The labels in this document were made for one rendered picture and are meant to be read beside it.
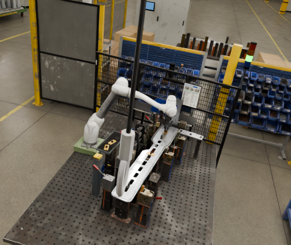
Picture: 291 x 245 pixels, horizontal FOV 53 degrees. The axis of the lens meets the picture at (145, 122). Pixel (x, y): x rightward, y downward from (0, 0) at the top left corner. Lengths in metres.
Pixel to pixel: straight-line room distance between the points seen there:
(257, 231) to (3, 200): 3.08
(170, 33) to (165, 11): 0.68
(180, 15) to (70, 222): 7.73
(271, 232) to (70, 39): 4.08
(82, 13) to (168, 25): 4.94
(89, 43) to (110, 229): 3.25
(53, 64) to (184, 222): 3.72
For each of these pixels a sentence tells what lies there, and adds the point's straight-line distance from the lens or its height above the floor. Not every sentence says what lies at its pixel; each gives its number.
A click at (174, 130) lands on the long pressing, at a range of 3.44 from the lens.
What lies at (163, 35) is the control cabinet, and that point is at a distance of 9.62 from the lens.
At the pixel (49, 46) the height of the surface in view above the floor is 1.18.
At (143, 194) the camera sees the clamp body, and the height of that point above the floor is 1.05.
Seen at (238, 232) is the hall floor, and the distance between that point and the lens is 3.91.
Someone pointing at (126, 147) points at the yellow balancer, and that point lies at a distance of 0.37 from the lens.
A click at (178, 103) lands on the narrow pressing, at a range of 3.44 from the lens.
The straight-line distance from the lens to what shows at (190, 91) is 3.65.
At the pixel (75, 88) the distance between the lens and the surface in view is 5.43.
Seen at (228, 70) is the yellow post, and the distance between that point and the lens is 3.53.
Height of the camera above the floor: 2.72
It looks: 29 degrees down
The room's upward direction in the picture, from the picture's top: 8 degrees clockwise
